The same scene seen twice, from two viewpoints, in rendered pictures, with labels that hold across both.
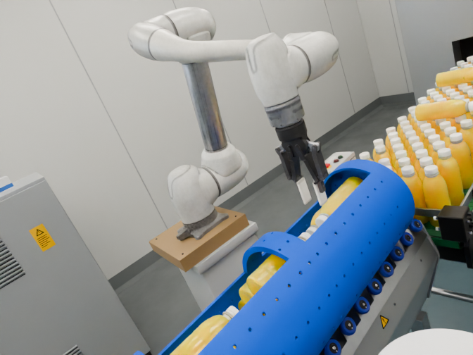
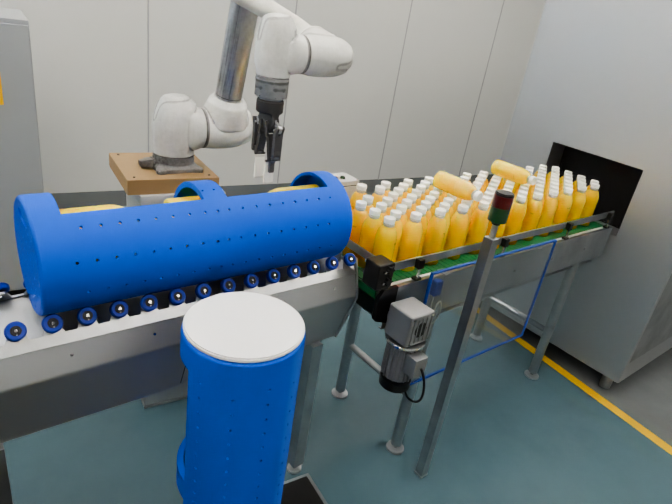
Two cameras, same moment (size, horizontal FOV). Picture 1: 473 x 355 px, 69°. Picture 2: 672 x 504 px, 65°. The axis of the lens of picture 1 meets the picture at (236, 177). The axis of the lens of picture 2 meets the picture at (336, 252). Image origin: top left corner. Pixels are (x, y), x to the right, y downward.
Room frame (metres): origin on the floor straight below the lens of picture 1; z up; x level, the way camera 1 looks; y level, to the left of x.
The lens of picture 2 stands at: (-0.64, -0.27, 1.73)
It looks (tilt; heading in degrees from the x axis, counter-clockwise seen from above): 25 degrees down; 354
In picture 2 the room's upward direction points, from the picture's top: 9 degrees clockwise
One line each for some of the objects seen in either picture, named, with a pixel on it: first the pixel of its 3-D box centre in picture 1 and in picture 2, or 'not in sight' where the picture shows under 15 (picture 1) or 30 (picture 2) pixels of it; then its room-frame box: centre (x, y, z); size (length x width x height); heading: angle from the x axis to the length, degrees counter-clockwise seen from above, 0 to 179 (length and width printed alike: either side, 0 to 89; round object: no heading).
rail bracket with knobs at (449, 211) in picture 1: (454, 225); (377, 273); (0.89, -0.57, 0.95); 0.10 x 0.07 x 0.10; 36
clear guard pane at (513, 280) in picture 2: not in sight; (484, 309); (1.18, -1.09, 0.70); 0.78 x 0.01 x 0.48; 126
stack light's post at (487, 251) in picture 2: not in sight; (452, 369); (0.96, -0.94, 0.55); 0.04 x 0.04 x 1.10; 36
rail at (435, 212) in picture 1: (393, 209); (348, 243); (1.07, -0.48, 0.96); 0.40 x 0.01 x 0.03; 36
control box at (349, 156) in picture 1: (335, 171); (330, 189); (1.38, -0.41, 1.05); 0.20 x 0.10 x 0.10; 126
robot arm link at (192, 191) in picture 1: (189, 191); (176, 124); (1.39, 0.21, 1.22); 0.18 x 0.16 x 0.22; 122
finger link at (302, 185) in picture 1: (304, 191); (259, 166); (0.86, -0.16, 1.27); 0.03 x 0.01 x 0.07; 126
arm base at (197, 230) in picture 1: (197, 222); (168, 159); (1.38, 0.23, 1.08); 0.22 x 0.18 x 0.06; 124
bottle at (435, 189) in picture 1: (436, 197); (383, 248); (0.99, -0.59, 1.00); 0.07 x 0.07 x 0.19
